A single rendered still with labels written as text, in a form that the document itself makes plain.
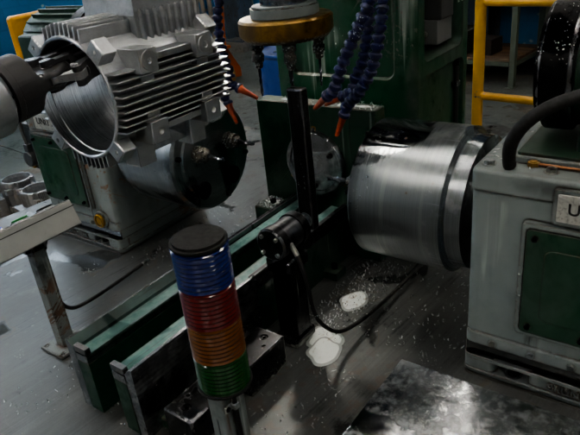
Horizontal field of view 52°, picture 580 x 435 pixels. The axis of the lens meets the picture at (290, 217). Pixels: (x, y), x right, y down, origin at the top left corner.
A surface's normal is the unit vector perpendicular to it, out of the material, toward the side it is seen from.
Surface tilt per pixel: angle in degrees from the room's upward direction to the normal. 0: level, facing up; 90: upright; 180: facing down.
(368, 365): 0
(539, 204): 90
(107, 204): 90
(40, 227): 67
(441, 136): 17
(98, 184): 90
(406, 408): 0
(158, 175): 92
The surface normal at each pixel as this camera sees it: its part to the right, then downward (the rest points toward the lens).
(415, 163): -0.47, -0.37
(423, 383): -0.10, -0.89
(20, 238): 0.70, -0.18
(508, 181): -0.58, 0.41
